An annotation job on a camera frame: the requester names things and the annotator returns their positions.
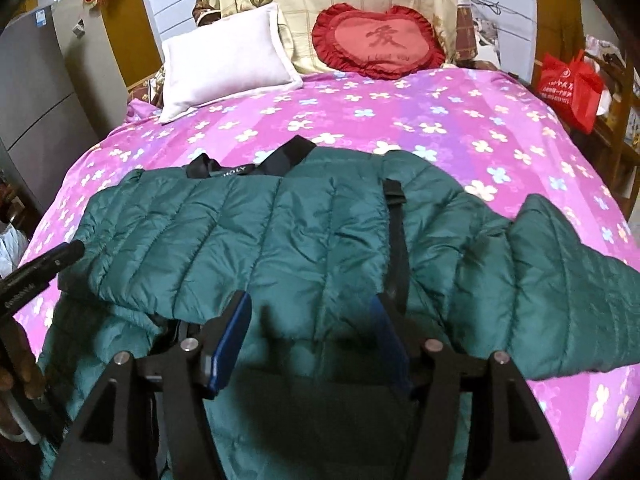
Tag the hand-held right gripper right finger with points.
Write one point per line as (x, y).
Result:
(392, 345)

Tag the floral patterned pillow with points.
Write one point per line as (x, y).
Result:
(159, 87)

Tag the red heart cushion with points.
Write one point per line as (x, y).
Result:
(380, 42)

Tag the person's left hand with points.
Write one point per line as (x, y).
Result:
(20, 360)

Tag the white pillow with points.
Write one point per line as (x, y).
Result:
(225, 60)

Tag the purple floral bed sheet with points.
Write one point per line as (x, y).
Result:
(400, 110)

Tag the green puffer jacket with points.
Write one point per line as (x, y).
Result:
(300, 220)

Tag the white plastic bag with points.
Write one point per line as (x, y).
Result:
(11, 252)

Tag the wooden shelf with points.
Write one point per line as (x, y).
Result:
(622, 125)

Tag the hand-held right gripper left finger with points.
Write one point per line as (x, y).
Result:
(227, 340)

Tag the red shopping bag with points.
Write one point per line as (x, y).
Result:
(570, 87)

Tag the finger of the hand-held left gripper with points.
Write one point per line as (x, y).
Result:
(55, 259)

